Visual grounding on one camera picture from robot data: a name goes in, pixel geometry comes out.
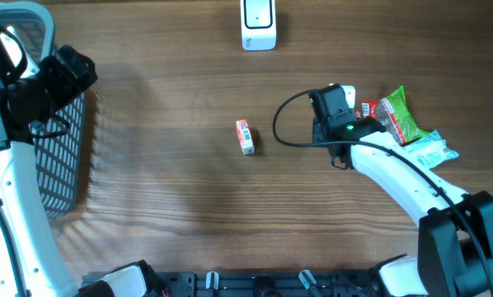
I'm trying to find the red small box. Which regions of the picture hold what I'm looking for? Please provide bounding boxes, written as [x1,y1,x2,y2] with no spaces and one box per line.
[236,120,255,155]

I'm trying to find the red drink mix sachet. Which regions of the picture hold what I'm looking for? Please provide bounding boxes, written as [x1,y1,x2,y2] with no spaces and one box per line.
[354,100,378,119]

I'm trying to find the green snack bag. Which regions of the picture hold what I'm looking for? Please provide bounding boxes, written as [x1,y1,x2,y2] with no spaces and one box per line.
[375,86,429,145]

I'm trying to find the mint wet wipes pack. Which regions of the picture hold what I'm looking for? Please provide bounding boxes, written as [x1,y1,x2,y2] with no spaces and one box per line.
[404,130,459,169]

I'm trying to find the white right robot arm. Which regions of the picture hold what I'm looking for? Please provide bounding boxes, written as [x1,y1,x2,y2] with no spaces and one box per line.
[309,84,493,296]

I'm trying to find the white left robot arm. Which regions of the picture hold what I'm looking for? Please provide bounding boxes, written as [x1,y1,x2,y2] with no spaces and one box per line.
[0,26,170,296]

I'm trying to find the white barcode scanner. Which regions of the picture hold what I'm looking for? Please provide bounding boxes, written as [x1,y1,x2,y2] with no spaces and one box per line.
[240,0,277,51]

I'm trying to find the grey plastic mesh basket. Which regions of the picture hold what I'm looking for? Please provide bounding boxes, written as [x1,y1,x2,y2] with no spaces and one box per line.
[0,2,87,219]

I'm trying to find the black mounting rail base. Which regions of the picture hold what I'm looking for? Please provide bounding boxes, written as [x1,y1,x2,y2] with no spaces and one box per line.
[80,267,449,297]

